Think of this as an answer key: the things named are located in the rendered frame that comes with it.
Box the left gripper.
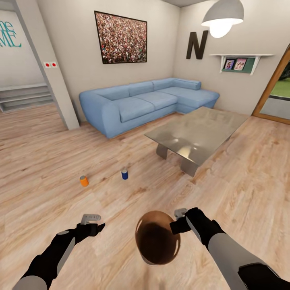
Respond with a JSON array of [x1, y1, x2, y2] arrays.
[[76, 224, 105, 241]]

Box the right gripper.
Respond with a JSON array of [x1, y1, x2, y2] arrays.
[[170, 218, 188, 235]]

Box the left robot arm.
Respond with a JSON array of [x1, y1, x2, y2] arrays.
[[11, 214, 105, 290]]

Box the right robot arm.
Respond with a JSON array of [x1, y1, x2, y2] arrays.
[[170, 207, 290, 290]]

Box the can of soda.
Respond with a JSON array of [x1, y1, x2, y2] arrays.
[[80, 176, 89, 187], [122, 169, 128, 180]]

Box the trash can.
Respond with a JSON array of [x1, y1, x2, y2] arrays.
[[135, 211, 181, 265]]

